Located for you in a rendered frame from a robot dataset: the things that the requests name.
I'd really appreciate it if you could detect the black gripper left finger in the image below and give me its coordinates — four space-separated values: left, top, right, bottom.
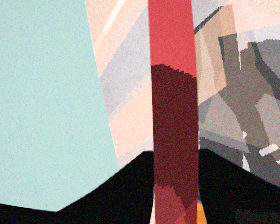
0 151 155 224

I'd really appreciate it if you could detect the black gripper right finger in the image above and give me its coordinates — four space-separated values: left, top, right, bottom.
197 149 280 224

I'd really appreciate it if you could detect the red lid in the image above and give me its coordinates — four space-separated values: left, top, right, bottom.
148 0 199 224

